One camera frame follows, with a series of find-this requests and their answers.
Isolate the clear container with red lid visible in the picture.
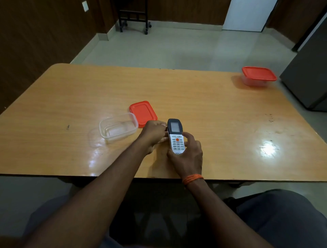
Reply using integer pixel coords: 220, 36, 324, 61
241, 66, 277, 87

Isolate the person's right hand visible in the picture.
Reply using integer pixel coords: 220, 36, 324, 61
167, 132, 204, 180

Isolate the open clear plastic container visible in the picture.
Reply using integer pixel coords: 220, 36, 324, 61
99, 113, 139, 142

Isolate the person's left hand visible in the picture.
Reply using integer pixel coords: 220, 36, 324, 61
137, 120, 169, 155

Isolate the white and black remote control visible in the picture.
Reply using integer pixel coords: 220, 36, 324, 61
167, 119, 185, 155

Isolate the black wheeled metal rack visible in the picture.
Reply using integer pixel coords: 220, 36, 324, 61
116, 0, 152, 35

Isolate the grey metal cabinet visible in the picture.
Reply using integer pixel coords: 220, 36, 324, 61
279, 14, 327, 112

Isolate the person's right leg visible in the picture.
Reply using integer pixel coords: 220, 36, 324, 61
229, 189, 327, 248

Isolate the person's left forearm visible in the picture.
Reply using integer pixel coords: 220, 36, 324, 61
22, 137, 150, 248

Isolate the orange thread wristband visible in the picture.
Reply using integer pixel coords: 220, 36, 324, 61
182, 174, 204, 186

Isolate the loose red plastic lid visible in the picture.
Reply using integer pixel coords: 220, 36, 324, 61
129, 101, 158, 128

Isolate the person's right forearm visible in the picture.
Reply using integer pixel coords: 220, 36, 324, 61
183, 178, 273, 248

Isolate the white door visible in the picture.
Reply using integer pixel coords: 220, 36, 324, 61
222, 0, 278, 33

